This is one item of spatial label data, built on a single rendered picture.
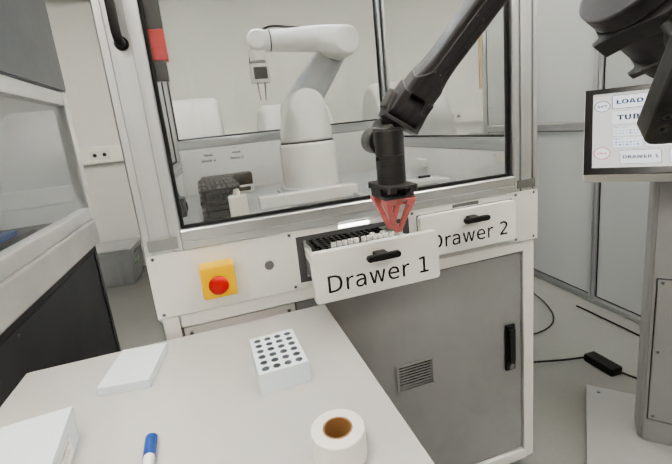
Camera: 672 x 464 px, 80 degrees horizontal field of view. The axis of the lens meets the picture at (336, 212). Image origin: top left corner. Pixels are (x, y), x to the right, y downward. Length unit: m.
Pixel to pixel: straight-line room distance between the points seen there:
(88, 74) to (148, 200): 3.47
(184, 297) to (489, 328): 0.85
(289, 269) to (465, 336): 0.57
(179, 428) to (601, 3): 0.72
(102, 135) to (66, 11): 1.06
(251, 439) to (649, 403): 1.41
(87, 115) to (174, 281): 3.47
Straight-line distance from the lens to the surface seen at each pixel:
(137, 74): 0.92
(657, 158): 1.40
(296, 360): 0.73
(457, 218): 1.08
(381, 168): 0.78
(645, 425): 1.83
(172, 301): 0.97
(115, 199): 4.32
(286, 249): 0.94
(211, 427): 0.70
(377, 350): 1.14
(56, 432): 0.72
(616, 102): 1.52
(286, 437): 0.64
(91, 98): 4.32
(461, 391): 1.35
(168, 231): 0.92
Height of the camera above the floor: 1.18
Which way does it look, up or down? 12 degrees down
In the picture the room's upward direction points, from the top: 6 degrees counter-clockwise
